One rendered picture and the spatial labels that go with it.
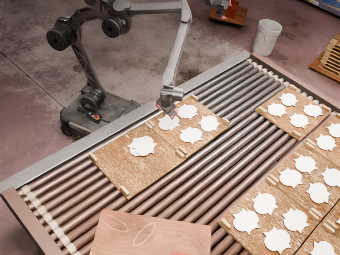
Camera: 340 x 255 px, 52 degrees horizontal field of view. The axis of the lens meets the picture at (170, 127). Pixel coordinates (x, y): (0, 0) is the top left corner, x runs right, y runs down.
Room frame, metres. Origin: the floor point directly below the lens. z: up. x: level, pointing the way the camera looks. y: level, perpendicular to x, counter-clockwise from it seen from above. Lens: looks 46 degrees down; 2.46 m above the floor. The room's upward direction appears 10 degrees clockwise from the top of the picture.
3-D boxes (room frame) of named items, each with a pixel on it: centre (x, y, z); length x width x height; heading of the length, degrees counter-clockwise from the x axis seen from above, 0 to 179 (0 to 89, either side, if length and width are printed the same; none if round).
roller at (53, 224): (1.46, -0.13, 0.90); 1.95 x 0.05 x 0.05; 141
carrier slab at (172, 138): (1.52, -0.11, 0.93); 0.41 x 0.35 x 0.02; 142
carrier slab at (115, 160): (1.19, 0.15, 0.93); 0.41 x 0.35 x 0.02; 141
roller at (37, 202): (1.56, -0.01, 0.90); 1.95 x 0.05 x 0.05; 141
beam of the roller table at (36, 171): (1.67, 0.12, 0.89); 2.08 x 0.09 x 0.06; 141
